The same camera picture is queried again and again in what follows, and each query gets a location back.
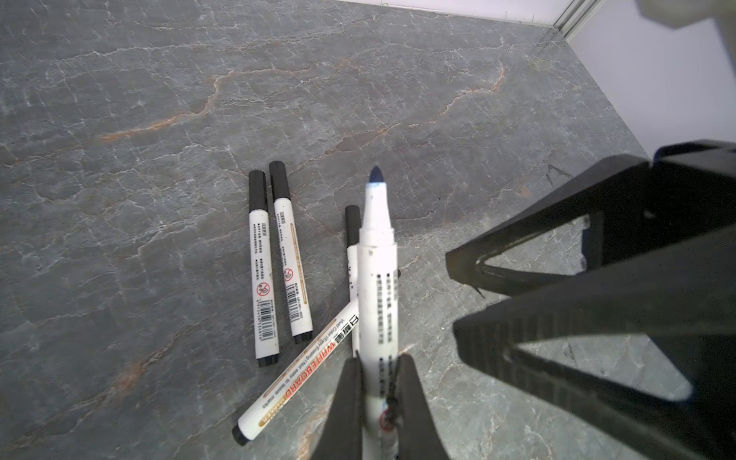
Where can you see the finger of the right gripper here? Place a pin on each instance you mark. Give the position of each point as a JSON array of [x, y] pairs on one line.
[[684, 292]]

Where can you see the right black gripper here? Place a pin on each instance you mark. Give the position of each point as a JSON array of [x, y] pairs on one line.
[[634, 207]]

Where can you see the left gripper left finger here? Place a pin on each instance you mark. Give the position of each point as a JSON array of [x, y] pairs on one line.
[[342, 434]]

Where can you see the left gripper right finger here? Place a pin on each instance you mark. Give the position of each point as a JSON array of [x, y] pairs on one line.
[[418, 436]]

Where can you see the white marker pen blue tip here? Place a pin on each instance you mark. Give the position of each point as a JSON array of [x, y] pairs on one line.
[[378, 299]]

